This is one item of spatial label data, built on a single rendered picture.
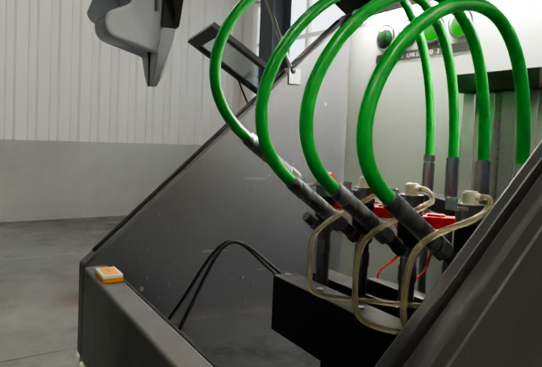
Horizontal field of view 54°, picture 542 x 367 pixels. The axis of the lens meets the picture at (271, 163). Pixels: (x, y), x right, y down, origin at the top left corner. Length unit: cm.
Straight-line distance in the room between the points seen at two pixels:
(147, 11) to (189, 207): 56
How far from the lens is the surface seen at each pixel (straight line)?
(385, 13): 106
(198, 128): 800
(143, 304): 74
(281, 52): 60
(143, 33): 48
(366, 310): 65
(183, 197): 98
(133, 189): 758
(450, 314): 41
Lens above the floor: 118
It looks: 3 degrees down
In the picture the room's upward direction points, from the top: 2 degrees clockwise
